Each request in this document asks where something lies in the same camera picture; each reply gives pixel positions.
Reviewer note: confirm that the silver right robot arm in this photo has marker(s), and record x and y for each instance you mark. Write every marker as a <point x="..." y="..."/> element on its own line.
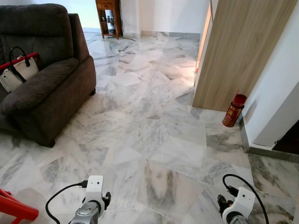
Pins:
<point x="237" y="220"/>

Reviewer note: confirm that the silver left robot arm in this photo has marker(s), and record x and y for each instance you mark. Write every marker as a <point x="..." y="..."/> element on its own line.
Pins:
<point x="86" y="215"/>

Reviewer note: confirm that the red cylindrical canister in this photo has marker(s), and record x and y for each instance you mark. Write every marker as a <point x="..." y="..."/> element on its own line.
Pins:
<point x="232" y="114"/>

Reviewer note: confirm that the red plastic stool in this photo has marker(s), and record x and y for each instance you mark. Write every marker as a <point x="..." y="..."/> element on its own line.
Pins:
<point x="14" y="207"/>

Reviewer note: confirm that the light wooden partition panel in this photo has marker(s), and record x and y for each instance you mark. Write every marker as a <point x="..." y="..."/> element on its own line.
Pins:
<point x="238" y="51"/>

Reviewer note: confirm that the white handbag with red trim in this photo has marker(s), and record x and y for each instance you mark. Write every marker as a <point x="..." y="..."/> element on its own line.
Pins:
<point x="14" y="74"/>

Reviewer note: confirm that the brown wooden display cabinet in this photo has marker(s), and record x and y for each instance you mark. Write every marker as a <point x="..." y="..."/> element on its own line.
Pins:
<point x="108" y="5"/>

